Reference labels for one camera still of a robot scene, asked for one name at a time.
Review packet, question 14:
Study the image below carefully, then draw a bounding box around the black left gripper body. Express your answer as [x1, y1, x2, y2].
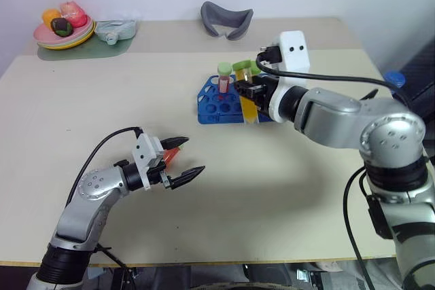
[146, 163, 173, 189]

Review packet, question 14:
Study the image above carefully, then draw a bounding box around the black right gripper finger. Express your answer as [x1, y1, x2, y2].
[234, 79, 260, 101]

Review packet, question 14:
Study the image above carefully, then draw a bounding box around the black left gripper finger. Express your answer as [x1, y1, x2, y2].
[169, 165, 207, 190]
[161, 136, 190, 151]

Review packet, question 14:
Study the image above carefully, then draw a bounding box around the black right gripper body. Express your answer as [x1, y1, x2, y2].
[251, 74, 277, 118]

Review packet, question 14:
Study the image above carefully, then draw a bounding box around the yellow test tube green cap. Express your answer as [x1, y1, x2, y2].
[232, 59, 262, 125]

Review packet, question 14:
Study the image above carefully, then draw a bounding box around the orange test tube green cap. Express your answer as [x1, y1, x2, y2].
[162, 145, 185, 169]

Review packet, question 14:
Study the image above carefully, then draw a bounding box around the red test tube green cap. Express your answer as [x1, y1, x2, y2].
[217, 61, 233, 96]

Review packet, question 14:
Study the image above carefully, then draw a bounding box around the blue test tube rack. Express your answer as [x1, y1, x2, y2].
[196, 74, 273, 125]

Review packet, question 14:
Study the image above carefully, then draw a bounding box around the grey curved foam cushion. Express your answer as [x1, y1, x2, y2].
[200, 1, 255, 41]

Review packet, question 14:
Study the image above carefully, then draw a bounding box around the green placemat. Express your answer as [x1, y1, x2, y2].
[37, 30, 136, 62]

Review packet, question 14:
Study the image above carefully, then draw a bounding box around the pale green pouch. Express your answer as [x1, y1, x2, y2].
[94, 19, 139, 46]

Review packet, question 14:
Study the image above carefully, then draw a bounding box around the blue bottle cap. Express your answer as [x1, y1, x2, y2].
[385, 70, 406, 96]

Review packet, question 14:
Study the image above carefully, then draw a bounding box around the stack of coloured plates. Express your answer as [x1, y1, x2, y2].
[36, 21, 96, 48]

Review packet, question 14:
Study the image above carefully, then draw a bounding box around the yellow plate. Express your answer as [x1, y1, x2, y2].
[37, 23, 98, 51]

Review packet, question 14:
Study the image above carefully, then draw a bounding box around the black carbon pattern object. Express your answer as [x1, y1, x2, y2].
[396, 44, 435, 111]

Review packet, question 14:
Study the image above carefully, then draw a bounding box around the brown and green toy food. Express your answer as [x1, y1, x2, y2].
[50, 17, 75, 37]

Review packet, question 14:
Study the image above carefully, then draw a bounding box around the pink toy cake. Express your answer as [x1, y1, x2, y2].
[60, 0, 88, 29]

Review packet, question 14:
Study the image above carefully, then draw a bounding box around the pink plate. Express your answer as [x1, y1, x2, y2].
[33, 18, 94, 45]

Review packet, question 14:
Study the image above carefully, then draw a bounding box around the orange toy fruit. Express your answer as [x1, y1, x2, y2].
[41, 8, 63, 26]

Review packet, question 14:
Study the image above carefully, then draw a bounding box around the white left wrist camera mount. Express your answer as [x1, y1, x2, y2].
[131, 132, 167, 192]

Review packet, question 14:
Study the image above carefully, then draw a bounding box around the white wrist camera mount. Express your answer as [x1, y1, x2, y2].
[131, 132, 167, 192]
[269, 30, 312, 124]

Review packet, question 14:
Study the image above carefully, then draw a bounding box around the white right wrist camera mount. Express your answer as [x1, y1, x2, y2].
[269, 30, 312, 124]

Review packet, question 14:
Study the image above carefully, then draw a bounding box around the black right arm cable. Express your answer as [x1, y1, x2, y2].
[342, 164, 377, 290]
[255, 42, 414, 107]

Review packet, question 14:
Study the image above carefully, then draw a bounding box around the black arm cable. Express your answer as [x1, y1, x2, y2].
[255, 42, 414, 107]
[342, 164, 377, 290]
[65, 126, 143, 208]

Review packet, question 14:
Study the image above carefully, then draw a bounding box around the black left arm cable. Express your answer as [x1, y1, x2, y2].
[65, 126, 143, 208]

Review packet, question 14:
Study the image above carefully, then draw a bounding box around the metal bracket under table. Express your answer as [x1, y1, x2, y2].
[296, 267, 323, 287]

